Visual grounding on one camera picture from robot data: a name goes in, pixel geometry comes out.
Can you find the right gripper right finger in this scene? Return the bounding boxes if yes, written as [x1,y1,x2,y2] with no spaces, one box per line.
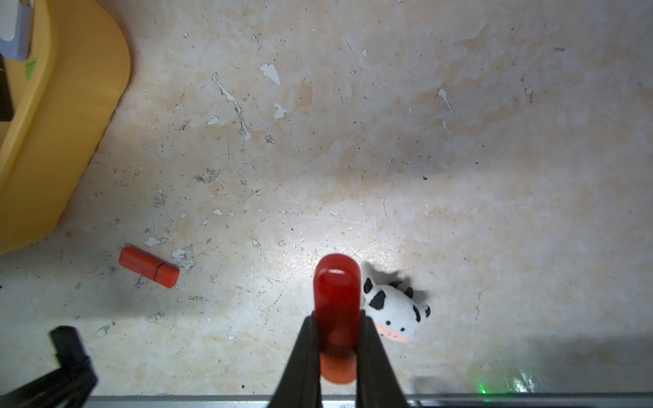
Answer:
[355,310,409,408]

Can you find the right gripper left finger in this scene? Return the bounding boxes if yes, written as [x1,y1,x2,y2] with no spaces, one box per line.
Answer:
[268,314,322,408]

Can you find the red translucent usb drive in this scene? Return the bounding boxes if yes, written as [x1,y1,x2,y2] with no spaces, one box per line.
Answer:
[313,253,362,385]

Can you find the yellow plastic storage box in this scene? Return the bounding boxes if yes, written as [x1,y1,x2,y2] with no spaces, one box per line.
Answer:
[1,1,131,253]

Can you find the green usb drive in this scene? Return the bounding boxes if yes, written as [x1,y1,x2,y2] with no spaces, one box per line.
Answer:
[25,59,37,81]

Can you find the red capped usb drive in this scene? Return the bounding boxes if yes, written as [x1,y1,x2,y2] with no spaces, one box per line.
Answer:
[118,246,180,289]

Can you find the black white cow toy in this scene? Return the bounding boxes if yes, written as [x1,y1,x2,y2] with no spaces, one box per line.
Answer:
[362,277,432,343]

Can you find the aluminium front rail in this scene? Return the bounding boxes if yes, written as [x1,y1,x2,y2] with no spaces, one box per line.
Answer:
[81,392,653,408]

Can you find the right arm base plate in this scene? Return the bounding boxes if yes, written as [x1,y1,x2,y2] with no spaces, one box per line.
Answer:
[1,358,98,408]

